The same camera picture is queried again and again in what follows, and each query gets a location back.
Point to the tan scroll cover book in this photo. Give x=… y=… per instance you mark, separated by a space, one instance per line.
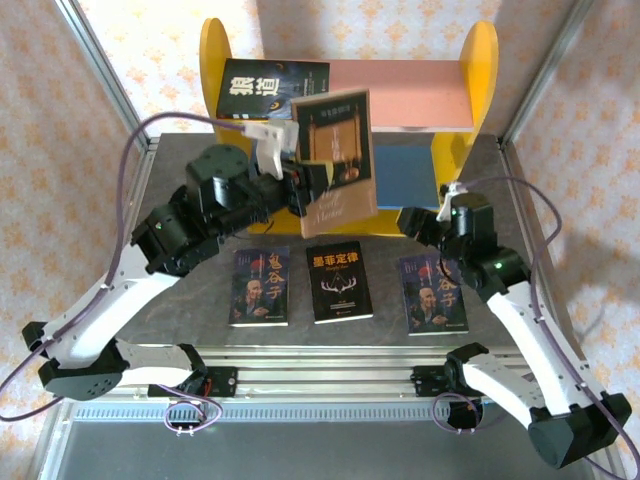
x=350 y=130

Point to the dark blue portrait book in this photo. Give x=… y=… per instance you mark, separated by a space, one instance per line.
x=430 y=305
x=260 y=290

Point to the black antler book orange title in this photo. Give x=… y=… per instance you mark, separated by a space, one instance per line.
x=340 y=285

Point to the black wolf eyes book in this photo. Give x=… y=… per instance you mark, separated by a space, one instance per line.
x=260 y=85

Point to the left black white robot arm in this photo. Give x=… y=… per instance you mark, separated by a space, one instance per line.
x=100 y=320

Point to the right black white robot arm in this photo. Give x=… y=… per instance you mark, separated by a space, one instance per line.
x=520 y=325

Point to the yellow pink blue bookshelf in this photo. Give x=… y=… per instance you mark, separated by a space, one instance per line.
x=477 y=75

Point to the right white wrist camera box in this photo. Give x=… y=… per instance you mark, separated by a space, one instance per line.
x=445 y=205

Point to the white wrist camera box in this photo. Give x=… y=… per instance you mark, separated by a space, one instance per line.
x=445 y=205
x=272 y=145

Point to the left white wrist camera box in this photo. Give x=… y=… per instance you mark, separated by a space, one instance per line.
x=272 y=145

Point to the aluminium side rail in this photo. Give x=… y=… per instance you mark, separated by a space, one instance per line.
x=136 y=200
x=509 y=160

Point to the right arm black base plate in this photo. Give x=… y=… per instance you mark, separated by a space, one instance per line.
x=425 y=382

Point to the aluminium corner post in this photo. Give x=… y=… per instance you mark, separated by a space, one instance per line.
x=106 y=75
x=545 y=75

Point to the aluminium rail frame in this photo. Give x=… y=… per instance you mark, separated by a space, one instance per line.
x=325 y=380

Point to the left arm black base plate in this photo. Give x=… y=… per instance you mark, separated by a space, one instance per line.
x=227 y=382

